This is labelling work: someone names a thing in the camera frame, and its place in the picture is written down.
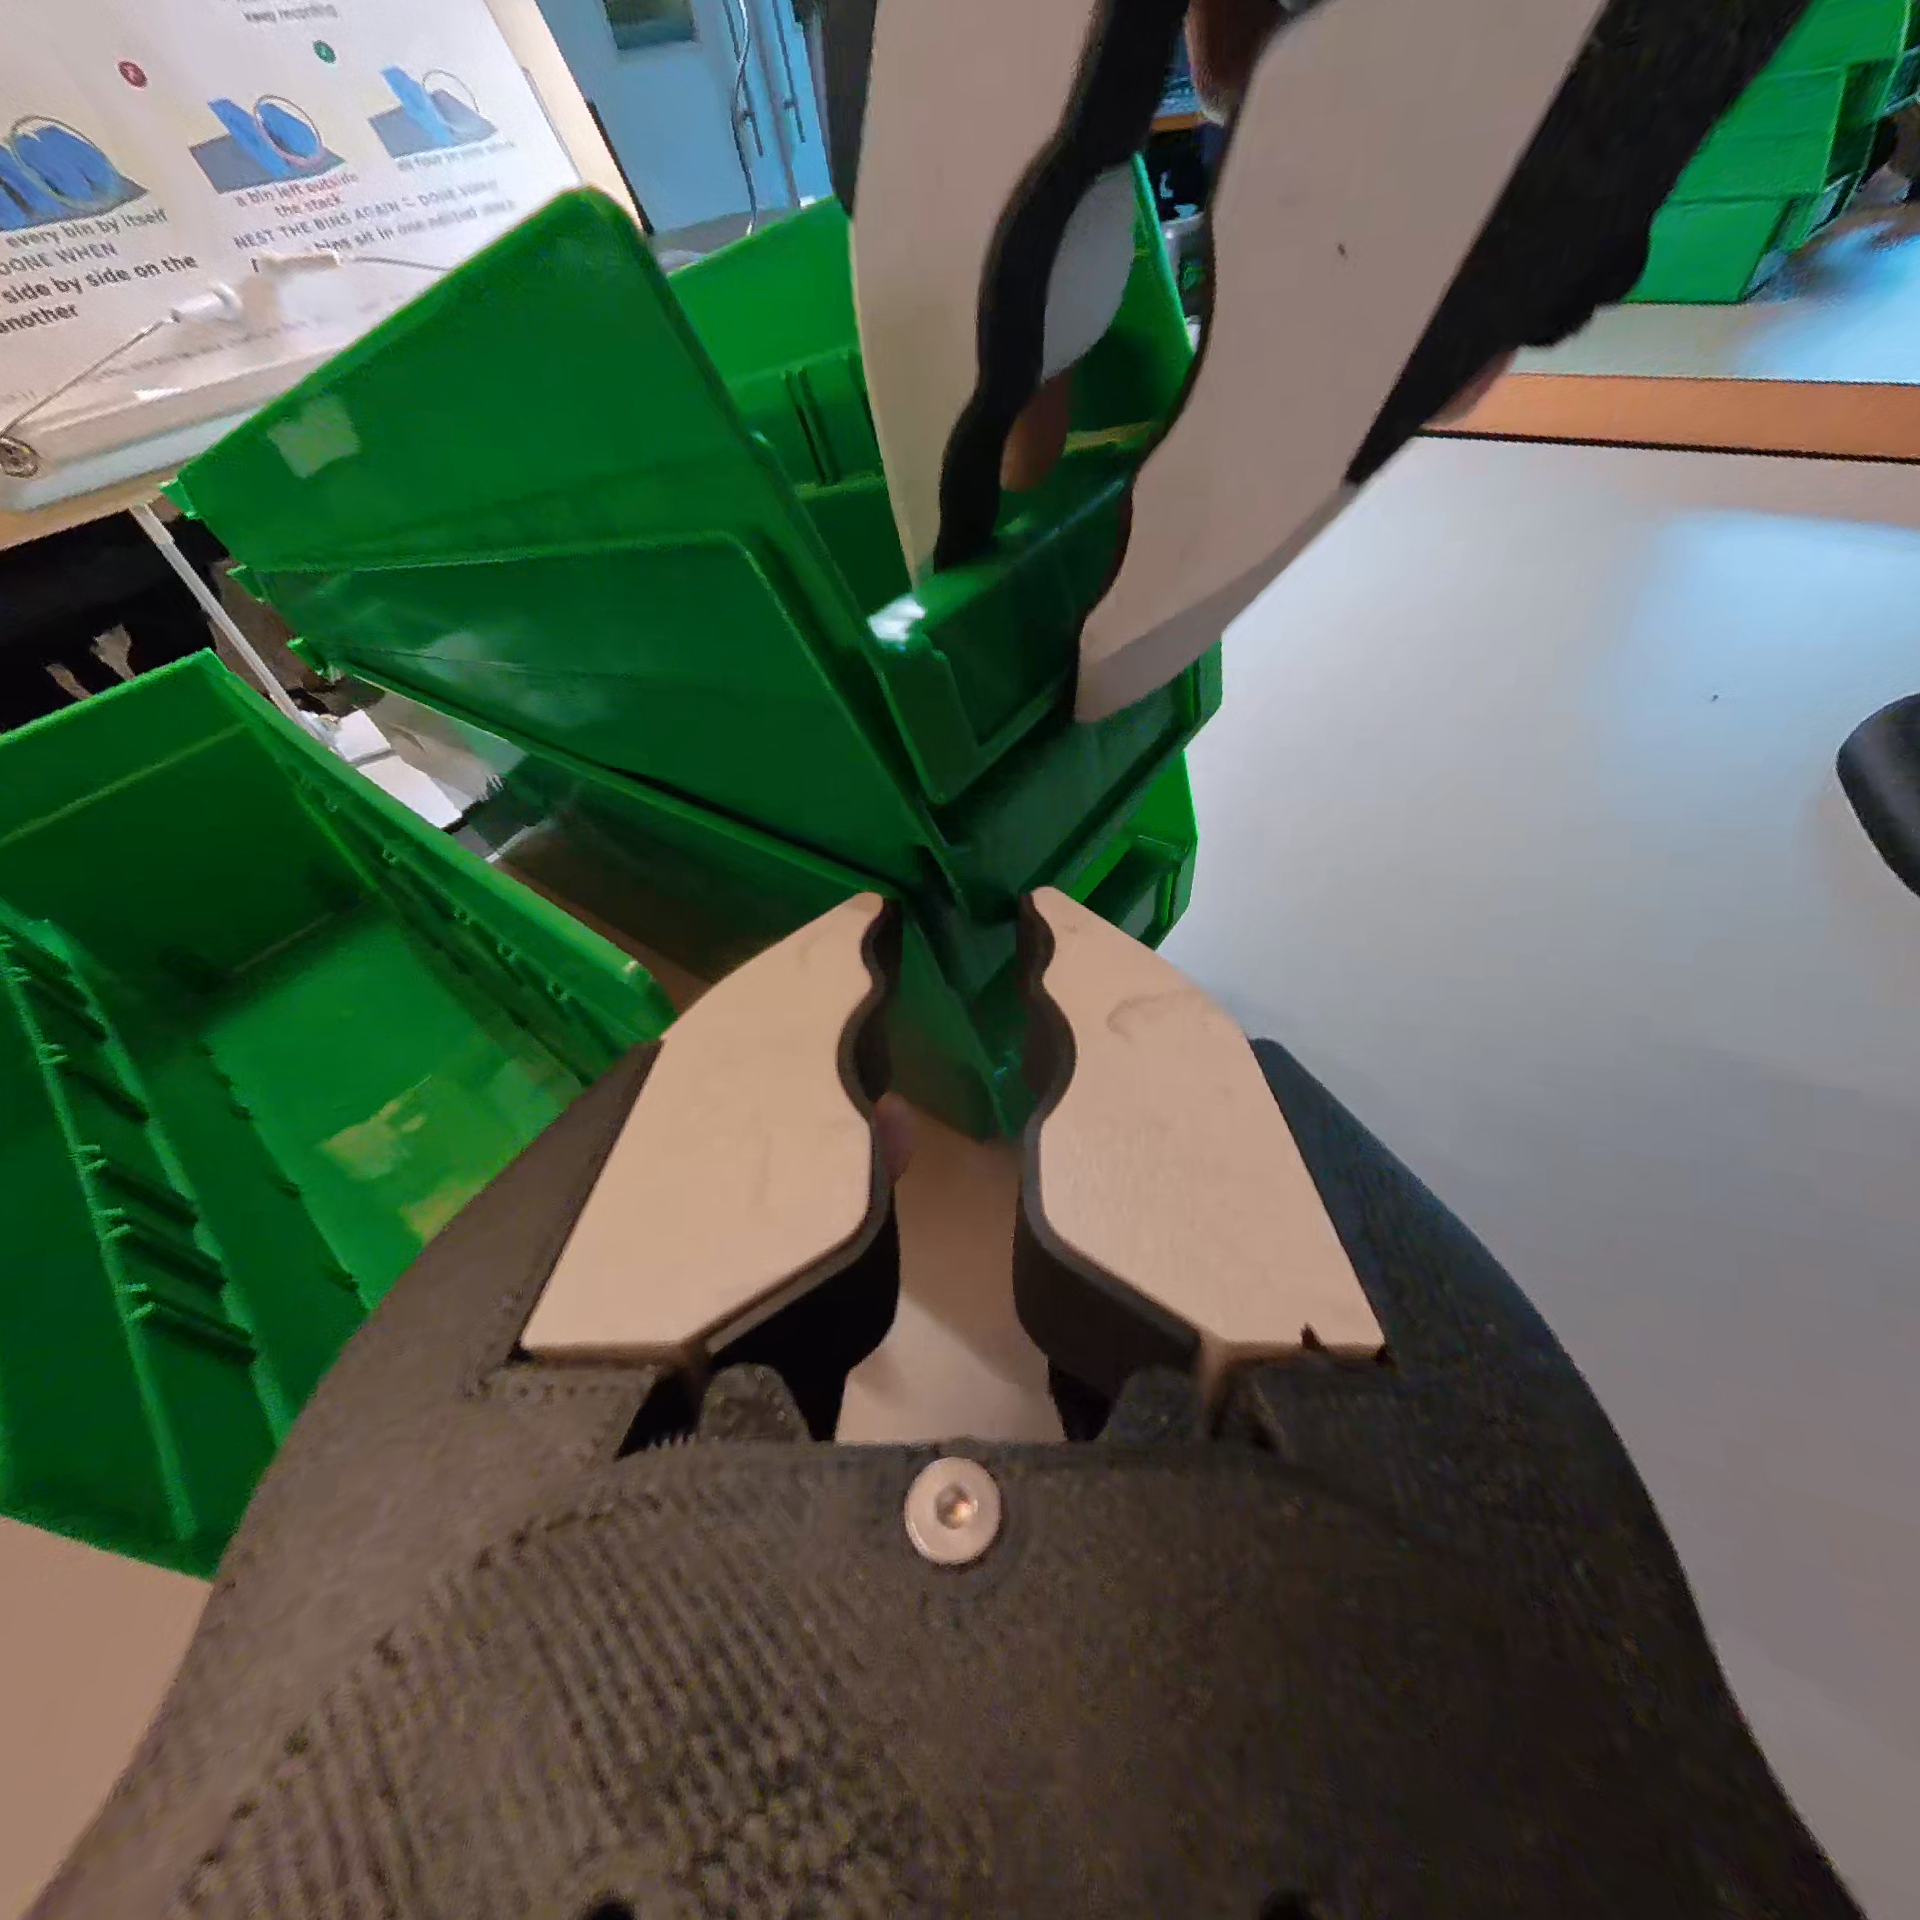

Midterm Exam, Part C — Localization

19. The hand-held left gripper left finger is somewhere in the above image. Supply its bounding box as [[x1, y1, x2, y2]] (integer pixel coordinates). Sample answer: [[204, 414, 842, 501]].
[[517, 889, 902, 1369]]

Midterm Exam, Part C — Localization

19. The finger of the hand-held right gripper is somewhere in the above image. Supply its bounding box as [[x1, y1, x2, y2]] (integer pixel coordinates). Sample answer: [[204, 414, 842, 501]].
[[847, 0, 1145, 578], [1071, 0, 1613, 725]]

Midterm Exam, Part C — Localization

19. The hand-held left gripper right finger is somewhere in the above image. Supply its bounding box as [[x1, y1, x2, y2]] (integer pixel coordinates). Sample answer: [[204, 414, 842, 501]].
[[1012, 886, 1389, 1433]]

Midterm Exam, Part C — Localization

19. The green plastic bin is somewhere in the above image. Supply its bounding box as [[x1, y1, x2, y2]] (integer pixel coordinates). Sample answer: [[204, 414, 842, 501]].
[[0, 651, 676, 1579], [223, 533, 1224, 921], [161, 152, 1201, 804], [293, 645, 1201, 1150]]

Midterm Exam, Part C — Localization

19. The stack of green bins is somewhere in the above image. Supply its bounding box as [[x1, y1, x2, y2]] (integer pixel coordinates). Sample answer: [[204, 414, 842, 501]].
[[1620, 0, 1920, 307]]

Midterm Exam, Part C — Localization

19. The wood-edged white table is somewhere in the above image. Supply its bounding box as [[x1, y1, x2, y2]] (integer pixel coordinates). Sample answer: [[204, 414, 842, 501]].
[[1416, 256, 1920, 464]]

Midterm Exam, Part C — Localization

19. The white board stand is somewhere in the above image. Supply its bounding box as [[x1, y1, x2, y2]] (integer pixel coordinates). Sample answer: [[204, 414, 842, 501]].
[[128, 504, 505, 830]]

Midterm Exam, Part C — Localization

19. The black chair armrest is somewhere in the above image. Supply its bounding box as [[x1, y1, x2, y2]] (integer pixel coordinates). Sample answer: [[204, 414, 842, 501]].
[[1833, 692, 1920, 904]]

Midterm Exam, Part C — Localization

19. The clear page holder bar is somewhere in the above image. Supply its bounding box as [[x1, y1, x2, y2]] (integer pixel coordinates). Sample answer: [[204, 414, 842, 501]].
[[0, 246, 460, 520]]

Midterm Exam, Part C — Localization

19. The white instruction sheet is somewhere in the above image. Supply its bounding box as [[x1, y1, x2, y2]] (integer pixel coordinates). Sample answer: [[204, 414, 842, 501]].
[[0, 0, 585, 414]]

